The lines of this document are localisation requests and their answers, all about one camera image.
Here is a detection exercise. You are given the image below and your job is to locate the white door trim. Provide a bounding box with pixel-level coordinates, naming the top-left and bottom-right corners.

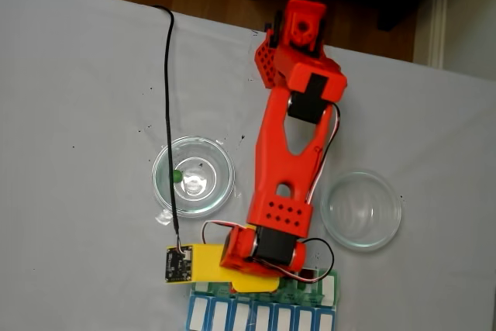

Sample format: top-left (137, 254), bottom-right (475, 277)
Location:
top-left (428, 0), bottom-right (453, 71)

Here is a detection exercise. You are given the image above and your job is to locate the blue weekly pill organizer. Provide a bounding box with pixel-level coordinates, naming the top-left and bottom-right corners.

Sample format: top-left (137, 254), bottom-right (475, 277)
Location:
top-left (187, 295), bottom-right (336, 331)

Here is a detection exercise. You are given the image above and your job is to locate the clear glass bowl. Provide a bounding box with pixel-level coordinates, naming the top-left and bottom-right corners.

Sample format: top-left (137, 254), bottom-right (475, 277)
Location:
top-left (320, 170), bottom-right (403, 253)
top-left (150, 135), bottom-right (236, 219)

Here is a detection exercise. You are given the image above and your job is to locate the red white black servo wire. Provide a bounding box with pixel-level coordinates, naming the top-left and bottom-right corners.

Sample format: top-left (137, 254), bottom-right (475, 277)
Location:
top-left (201, 220), bottom-right (241, 247)
top-left (298, 237), bottom-right (336, 284)
top-left (305, 104), bottom-right (342, 208)

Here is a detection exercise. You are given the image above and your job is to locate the black camera cable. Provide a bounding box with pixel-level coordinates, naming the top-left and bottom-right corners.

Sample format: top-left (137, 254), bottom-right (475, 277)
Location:
top-left (152, 4), bottom-right (183, 253)

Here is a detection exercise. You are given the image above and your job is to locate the green weekly pill organizer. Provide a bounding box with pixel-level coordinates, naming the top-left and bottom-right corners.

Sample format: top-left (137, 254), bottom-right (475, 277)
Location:
top-left (191, 267), bottom-right (340, 307)

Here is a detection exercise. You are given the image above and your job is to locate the black camera circuit board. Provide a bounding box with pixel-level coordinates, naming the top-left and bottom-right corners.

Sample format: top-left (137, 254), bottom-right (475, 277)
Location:
top-left (165, 246), bottom-right (194, 284)

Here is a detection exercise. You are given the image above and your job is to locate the orange perforated base bracket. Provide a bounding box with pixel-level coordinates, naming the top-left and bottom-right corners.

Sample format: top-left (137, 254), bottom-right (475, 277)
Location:
top-left (253, 38), bottom-right (281, 89)

